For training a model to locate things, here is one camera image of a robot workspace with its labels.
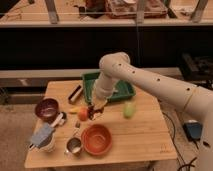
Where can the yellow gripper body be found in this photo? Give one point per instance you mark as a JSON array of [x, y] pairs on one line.
[[99, 105]]

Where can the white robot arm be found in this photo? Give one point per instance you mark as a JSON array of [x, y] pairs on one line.
[[190, 98]]

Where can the small metal cup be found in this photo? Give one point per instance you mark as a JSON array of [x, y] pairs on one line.
[[73, 145]]

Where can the orange peach fruit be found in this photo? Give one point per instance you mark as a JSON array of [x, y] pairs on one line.
[[83, 114]]

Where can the yellow banana toy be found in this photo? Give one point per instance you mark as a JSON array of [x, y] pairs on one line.
[[74, 110]]

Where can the black rectangular brush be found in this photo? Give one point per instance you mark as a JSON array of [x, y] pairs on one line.
[[75, 94]]

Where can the green plastic tray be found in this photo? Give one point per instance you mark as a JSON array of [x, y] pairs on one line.
[[126, 90]]

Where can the small dark object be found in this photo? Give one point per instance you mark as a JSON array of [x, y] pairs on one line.
[[78, 125]]

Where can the green pear toy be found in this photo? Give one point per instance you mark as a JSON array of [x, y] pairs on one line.
[[129, 110]]

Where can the orange bowl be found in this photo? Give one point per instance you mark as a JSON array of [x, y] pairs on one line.
[[96, 140]]

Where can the dark red bowl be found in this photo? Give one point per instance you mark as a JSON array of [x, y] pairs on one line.
[[47, 110]]

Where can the black foot pedal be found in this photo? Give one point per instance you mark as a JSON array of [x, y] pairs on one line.
[[192, 130]]

